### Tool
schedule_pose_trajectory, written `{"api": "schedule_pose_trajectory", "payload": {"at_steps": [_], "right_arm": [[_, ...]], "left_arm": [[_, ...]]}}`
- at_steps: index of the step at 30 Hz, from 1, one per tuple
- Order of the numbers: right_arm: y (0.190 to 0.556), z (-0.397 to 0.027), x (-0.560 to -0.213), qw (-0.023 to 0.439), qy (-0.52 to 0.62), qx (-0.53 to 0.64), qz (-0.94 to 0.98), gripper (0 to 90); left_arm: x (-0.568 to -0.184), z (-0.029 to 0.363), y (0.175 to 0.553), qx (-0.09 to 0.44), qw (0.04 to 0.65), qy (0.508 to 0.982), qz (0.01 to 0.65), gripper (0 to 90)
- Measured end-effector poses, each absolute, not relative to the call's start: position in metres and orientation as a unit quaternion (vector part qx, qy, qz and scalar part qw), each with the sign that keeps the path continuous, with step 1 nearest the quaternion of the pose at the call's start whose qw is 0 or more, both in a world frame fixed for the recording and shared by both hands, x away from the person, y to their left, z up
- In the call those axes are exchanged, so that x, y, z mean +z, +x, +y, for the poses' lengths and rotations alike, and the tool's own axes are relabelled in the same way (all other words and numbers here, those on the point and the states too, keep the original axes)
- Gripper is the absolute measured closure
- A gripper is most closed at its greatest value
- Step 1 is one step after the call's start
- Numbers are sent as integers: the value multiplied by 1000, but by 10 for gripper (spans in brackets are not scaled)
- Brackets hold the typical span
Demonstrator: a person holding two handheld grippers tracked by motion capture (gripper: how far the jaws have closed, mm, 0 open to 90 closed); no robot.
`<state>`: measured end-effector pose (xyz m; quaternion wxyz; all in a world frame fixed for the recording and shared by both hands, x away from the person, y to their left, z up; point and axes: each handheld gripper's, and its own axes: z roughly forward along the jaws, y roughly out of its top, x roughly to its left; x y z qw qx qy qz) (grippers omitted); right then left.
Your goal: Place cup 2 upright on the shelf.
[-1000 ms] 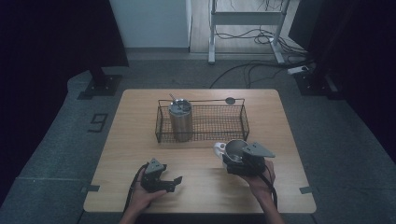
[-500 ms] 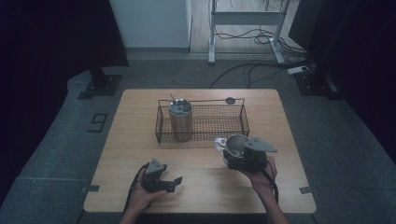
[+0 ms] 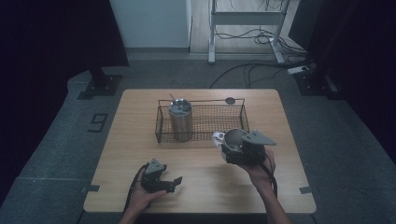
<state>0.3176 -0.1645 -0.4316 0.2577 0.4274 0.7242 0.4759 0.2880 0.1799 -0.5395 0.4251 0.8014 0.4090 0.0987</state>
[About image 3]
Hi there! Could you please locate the black stand base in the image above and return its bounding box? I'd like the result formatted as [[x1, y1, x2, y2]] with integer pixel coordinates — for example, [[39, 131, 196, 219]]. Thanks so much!
[[77, 66, 123, 101], [293, 69, 344, 101]]

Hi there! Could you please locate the black floor cable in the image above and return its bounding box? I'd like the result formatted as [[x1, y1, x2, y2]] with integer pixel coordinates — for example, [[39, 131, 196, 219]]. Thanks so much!
[[209, 61, 309, 90]]

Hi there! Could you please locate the tangle of black cables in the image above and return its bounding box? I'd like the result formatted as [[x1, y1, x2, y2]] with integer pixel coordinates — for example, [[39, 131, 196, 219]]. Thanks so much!
[[214, 25, 310, 59]]

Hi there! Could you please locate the white metal desk frame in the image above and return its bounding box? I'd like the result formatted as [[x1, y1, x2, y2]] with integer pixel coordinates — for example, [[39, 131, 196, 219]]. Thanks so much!
[[207, 0, 292, 65]]

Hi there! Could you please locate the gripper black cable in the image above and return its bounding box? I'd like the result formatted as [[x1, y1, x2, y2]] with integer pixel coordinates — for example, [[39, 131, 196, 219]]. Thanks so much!
[[259, 151, 279, 199], [122, 162, 149, 216]]

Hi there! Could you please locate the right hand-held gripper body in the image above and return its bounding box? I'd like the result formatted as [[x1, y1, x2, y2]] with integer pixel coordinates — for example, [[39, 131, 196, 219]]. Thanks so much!
[[232, 129, 277, 166]]

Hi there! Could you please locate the white power strip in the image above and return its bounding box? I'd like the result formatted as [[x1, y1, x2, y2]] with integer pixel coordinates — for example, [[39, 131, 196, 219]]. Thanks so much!
[[286, 64, 310, 76]]

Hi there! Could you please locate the white cabinet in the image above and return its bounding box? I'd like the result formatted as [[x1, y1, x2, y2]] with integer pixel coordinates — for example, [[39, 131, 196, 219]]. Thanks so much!
[[108, 0, 192, 49]]

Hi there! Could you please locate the person's right hand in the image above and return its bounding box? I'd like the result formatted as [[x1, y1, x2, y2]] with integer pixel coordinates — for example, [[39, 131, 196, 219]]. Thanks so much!
[[240, 148, 277, 191]]

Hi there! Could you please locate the black wire mesh basket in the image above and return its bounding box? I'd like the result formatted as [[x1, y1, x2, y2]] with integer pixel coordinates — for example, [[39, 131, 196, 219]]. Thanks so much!
[[154, 97, 250, 145]]

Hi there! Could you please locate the person's left hand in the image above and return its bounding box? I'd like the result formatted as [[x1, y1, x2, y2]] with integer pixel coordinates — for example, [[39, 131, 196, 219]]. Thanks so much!
[[132, 169, 168, 213]]

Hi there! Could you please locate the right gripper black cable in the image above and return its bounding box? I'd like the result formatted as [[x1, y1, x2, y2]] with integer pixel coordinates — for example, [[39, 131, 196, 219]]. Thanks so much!
[[259, 151, 279, 199]]

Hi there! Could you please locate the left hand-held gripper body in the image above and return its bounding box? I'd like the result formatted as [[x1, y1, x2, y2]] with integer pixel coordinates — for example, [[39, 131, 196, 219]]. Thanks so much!
[[139, 158, 176, 194]]

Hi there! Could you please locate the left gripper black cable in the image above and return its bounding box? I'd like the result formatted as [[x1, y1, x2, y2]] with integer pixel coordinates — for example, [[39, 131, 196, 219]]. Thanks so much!
[[122, 162, 149, 216]]

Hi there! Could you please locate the black floor tape mark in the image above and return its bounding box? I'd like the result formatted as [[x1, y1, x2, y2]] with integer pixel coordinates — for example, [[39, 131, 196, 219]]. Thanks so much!
[[87, 113, 109, 133]]

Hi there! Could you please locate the dark curtain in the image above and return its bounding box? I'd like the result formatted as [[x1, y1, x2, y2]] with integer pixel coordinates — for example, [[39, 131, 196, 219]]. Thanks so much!
[[288, 0, 396, 157], [0, 0, 131, 206]]

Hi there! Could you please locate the white mug with steel inside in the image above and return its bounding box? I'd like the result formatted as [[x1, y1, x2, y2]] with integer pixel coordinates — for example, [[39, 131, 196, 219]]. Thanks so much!
[[211, 127, 250, 162]]

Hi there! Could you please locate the steel tumbler with label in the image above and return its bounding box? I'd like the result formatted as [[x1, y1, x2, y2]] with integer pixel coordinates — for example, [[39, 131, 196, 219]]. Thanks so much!
[[168, 98, 194, 144]]

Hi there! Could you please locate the metal straw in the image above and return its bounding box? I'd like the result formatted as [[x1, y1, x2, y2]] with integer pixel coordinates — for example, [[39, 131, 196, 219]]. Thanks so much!
[[168, 92, 184, 109]]

